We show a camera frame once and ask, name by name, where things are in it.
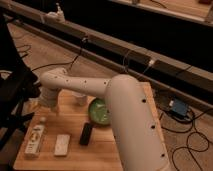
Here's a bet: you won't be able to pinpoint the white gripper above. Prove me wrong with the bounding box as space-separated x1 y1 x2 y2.
38 87 60 115

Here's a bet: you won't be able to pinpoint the clear plastic bottle white label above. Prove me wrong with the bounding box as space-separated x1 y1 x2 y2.
24 117 46 158

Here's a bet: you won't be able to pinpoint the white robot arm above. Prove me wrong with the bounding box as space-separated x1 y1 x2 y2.
39 68 171 171

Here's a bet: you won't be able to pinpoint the white paper cup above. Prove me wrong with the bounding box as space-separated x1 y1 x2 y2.
73 93 87 106

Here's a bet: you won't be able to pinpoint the white rectangular block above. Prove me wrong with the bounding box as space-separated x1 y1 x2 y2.
54 134 70 156

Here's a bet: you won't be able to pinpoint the black remote control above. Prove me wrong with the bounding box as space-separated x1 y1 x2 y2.
79 123 93 146

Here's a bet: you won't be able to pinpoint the green bowl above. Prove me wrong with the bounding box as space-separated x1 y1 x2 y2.
88 98 110 126

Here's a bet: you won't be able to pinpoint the black office chair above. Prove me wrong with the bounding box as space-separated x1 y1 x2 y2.
0 12 40 151

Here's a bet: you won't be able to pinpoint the blue electronic box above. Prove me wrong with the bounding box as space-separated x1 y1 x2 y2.
169 99 188 117

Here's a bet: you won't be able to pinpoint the white object on rail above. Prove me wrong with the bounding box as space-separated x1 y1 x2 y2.
46 3 65 22

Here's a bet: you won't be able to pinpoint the long metal rail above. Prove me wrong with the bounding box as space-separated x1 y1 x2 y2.
0 0 213 116

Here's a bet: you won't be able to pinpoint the black cables by box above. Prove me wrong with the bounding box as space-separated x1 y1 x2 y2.
156 104 213 171

